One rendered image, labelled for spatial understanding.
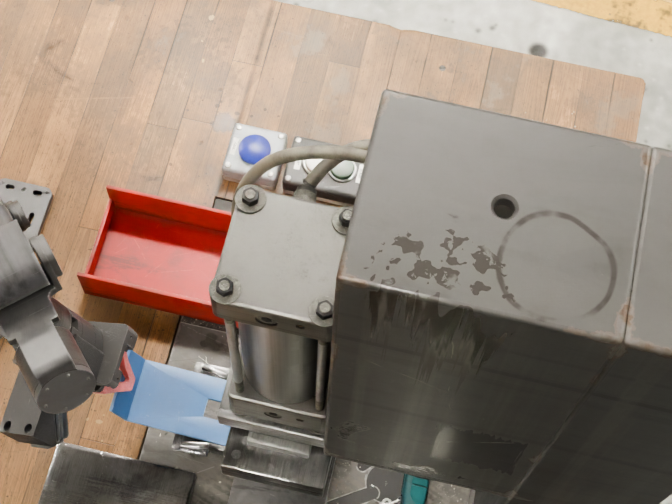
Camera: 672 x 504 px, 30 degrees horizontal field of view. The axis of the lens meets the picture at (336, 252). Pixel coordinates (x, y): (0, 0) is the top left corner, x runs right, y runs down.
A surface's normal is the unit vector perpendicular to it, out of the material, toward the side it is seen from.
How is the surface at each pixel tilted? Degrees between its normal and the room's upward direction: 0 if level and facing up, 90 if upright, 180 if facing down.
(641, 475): 90
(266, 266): 0
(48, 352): 17
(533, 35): 0
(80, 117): 0
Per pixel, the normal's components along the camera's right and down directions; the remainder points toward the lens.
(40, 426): 0.89, 0.04
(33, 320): -0.12, -0.61
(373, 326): -0.22, 0.90
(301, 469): 0.03, -0.39
